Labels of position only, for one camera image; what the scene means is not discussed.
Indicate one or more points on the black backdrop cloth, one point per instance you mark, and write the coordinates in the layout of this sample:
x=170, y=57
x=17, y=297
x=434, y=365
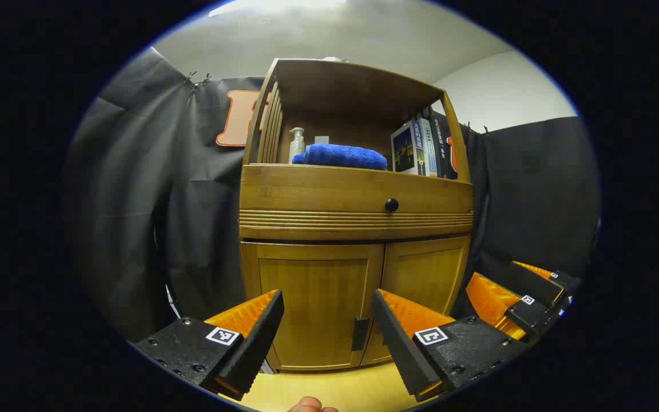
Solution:
x=135, y=200

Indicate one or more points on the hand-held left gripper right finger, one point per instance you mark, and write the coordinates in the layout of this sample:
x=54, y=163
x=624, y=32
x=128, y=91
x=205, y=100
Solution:
x=398, y=349

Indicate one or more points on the clear pump bottle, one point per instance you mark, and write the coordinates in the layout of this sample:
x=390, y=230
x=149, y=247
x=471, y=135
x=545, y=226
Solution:
x=296, y=150

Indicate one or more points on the white spine book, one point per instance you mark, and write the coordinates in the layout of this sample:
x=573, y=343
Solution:
x=421, y=154

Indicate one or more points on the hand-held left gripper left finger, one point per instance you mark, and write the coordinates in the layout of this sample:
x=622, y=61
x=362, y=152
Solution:
x=258, y=343

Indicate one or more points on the wooden double-door shoe cabinet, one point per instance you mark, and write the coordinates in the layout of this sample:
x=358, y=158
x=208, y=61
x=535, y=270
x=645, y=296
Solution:
x=364, y=86

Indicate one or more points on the blue folded towel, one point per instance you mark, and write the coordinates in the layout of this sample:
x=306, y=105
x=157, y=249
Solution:
x=341, y=155

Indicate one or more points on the small grey box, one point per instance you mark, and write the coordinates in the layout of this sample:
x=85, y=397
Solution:
x=321, y=141

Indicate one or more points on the wooden ribbed cabinet drawer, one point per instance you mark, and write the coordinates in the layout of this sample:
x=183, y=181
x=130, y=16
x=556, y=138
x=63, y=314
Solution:
x=318, y=189

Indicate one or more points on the black drawer knob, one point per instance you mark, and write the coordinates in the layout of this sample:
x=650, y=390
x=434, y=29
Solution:
x=391, y=204

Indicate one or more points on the light blue spine book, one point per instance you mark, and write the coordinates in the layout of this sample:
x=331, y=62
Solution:
x=432, y=154

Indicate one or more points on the wooden shoe cabinet door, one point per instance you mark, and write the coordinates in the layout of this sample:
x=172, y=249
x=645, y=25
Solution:
x=318, y=297
x=427, y=274

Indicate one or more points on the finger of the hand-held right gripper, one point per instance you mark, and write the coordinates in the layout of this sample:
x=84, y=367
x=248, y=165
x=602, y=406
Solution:
x=535, y=280
x=532, y=317

